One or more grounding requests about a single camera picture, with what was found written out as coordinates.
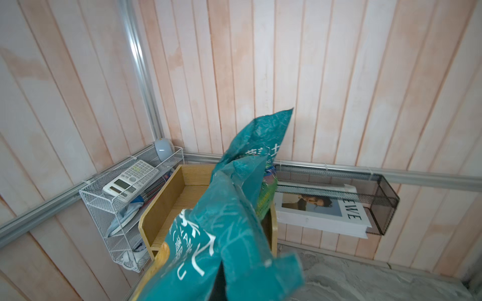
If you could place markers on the colourful green fertilizer bag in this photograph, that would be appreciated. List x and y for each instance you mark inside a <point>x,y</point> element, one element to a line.
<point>268,189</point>

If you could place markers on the large teal fertilizer bag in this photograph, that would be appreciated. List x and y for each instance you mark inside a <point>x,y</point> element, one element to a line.
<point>259,142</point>

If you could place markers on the wooden shelf unit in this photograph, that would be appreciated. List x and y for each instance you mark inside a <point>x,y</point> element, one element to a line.
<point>169,207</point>

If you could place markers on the white iron in rack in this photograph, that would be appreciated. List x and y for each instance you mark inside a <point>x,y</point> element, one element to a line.
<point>123,218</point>

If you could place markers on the white calculator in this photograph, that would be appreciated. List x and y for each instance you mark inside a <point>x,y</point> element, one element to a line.
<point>129,182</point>

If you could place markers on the white magazine book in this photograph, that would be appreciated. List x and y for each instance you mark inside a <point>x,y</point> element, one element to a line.
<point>328,208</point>

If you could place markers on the white cup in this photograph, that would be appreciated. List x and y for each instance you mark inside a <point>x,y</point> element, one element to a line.
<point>135,259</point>

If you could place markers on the white wire mesh rack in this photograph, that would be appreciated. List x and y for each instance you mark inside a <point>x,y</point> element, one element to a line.
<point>103,207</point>

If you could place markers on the black mesh wall basket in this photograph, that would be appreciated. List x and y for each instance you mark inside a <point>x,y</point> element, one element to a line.
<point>370,189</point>

